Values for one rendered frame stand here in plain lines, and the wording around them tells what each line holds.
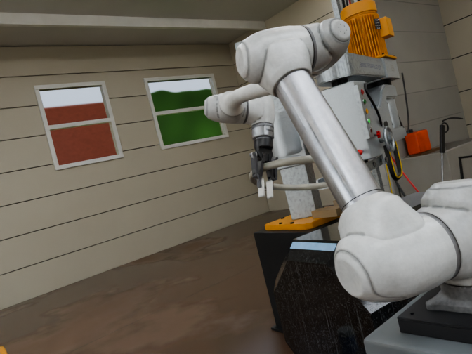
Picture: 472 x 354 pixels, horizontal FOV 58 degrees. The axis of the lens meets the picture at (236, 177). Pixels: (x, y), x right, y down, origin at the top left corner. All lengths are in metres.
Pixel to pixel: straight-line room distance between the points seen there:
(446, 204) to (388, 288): 0.23
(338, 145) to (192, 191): 7.82
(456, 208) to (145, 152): 7.62
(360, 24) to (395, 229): 2.28
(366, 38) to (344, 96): 0.77
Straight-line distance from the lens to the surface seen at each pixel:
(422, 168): 5.09
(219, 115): 1.66
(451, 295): 1.08
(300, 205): 3.03
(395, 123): 3.01
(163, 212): 8.38
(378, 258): 0.87
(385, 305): 1.90
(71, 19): 7.16
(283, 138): 2.92
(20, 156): 7.61
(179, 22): 8.07
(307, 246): 2.12
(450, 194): 1.01
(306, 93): 1.08
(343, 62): 2.36
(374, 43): 3.03
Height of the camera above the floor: 1.27
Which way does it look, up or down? 2 degrees down
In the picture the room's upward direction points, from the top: 14 degrees counter-clockwise
